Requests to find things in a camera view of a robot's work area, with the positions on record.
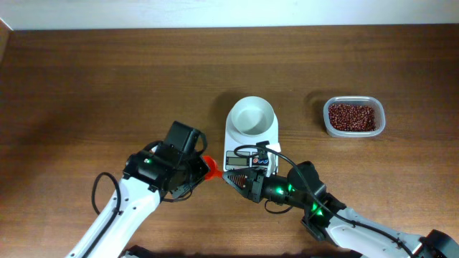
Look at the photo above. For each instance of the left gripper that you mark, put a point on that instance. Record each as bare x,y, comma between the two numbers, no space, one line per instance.
198,168

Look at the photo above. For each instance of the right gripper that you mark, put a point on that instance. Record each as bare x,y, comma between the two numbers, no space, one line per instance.
255,186

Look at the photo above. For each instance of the orange measuring scoop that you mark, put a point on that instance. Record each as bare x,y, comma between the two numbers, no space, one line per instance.
214,171

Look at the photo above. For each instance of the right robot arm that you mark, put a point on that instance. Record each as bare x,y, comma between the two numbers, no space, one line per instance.
328,219

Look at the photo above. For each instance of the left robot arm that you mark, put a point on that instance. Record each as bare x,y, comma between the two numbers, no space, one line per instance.
135,198

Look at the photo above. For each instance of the white digital kitchen scale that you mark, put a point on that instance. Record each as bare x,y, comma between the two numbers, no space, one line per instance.
233,140

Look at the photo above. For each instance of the white bowl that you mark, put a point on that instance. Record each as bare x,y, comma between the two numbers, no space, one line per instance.
252,116

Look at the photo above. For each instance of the clear plastic container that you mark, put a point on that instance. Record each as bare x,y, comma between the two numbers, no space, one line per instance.
380,119

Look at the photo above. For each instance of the red beans in container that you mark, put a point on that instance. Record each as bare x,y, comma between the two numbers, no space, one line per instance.
352,118

